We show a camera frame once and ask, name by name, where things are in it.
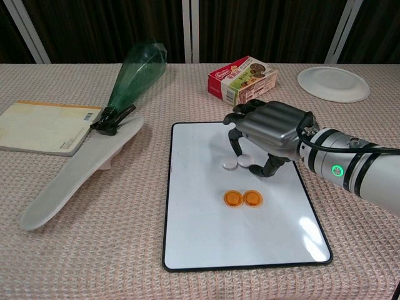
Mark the orange round magnet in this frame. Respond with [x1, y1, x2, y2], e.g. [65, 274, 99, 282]
[243, 189, 264, 208]
[222, 189, 244, 208]

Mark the grey shoe insole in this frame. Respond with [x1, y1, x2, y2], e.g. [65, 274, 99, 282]
[19, 116, 146, 231]

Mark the yellow cream paperback book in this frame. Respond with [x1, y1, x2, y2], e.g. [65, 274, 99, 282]
[0, 100, 104, 158]

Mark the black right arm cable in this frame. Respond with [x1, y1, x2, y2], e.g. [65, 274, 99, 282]
[296, 120, 400, 154]

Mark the white partition frame post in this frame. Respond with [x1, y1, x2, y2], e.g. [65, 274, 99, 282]
[324, 0, 363, 64]
[2, 0, 51, 64]
[182, 0, 200, 63]

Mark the green plastic spray bottle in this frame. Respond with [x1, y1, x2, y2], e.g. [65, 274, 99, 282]
[89, 39, 169, 136]

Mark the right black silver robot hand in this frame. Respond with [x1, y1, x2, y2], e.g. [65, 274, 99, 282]
[223, 99, 320, 178]

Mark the pink knitted tablecloth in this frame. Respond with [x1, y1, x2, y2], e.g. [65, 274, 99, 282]
[0, 62, 400, 300]

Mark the red green cookie box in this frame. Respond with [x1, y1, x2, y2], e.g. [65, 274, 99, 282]
[207, 55, 279, 107]

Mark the white paper plate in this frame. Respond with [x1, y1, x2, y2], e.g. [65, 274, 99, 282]
[297, 66, 371, 103]

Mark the white magnetic board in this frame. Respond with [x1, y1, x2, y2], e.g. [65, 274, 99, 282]
[162, 121, 334, 271]

